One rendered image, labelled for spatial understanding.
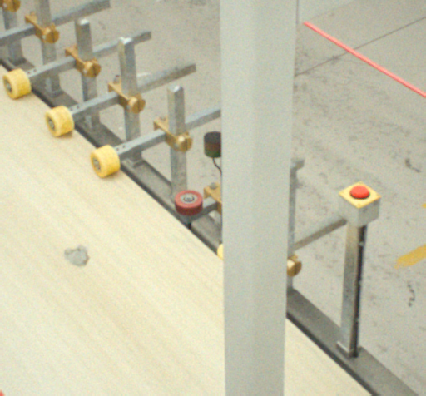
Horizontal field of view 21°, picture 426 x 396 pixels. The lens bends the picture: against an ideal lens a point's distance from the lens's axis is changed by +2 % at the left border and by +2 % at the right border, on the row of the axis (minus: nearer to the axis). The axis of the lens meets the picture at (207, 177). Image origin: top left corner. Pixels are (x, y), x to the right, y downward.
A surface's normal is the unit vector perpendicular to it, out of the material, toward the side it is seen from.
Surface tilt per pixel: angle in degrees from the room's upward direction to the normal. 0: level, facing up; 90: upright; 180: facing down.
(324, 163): 0
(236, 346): 90
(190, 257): 0
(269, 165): 90
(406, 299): 0
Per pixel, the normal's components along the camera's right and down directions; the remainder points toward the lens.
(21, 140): -0.02, -0.79
